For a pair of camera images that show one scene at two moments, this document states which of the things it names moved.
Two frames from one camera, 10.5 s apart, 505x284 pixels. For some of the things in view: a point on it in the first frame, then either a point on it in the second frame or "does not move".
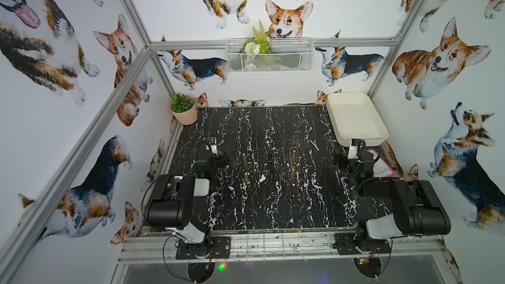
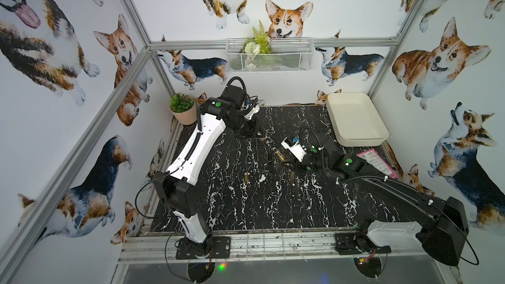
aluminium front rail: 311,248 does not move
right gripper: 343,162 -> 295,162
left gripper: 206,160 -> 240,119
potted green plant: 183,108 does not move
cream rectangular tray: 354,116 does not move
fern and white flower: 259,44 does not move
